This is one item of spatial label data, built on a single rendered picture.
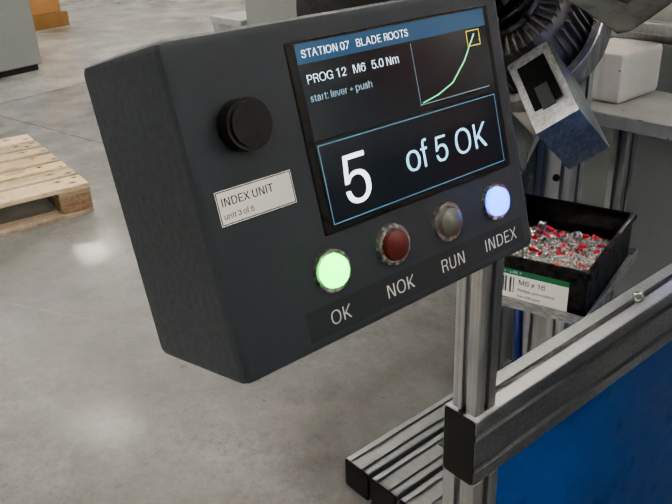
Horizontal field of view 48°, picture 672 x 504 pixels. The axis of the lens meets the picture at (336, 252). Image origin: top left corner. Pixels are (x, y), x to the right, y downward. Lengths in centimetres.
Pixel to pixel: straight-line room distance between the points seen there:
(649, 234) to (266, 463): 113
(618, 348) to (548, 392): 13
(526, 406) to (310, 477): 121
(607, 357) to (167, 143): 63
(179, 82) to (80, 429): 190
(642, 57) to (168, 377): 155
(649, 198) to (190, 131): 173
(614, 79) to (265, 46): 141
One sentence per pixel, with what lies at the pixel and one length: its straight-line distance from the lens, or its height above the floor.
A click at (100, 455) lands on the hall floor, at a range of 215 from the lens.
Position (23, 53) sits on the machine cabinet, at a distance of 691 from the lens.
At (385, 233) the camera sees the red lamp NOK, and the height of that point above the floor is 113.
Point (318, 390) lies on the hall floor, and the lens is 224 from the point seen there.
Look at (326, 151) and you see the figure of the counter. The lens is 44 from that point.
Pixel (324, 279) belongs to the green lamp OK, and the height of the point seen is 112.
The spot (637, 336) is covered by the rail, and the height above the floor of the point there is 83.
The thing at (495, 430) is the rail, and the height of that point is 83.
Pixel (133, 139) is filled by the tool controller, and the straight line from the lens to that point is 45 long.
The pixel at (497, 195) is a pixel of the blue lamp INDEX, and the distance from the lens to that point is 54.
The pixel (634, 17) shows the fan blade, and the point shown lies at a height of 116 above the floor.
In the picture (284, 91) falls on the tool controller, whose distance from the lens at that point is 43.
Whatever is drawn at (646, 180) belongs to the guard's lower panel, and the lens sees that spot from 204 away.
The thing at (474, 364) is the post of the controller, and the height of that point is 92.
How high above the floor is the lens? 132
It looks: 26 degrees down
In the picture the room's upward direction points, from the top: 3 degrees counter-clockwise
